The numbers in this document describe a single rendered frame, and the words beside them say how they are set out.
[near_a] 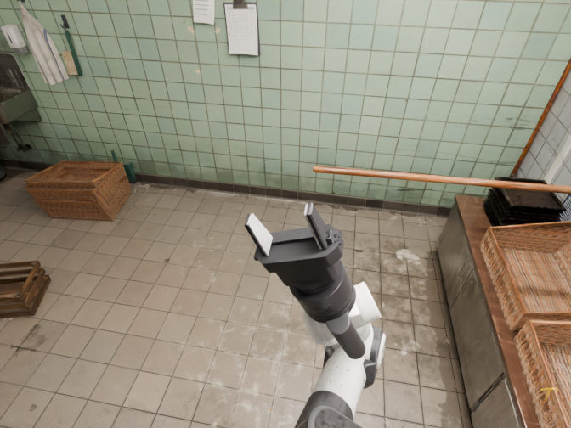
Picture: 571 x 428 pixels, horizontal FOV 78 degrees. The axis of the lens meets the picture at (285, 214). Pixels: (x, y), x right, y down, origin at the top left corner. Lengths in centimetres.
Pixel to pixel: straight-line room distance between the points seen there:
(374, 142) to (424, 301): 124
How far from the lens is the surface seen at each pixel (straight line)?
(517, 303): 191
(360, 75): 267
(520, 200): 236
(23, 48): 362
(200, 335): 240
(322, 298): 51
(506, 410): 190
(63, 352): 265
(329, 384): 75
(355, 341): 58
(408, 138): 289
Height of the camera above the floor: 203
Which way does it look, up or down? 41 degrees down
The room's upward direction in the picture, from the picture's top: straight up
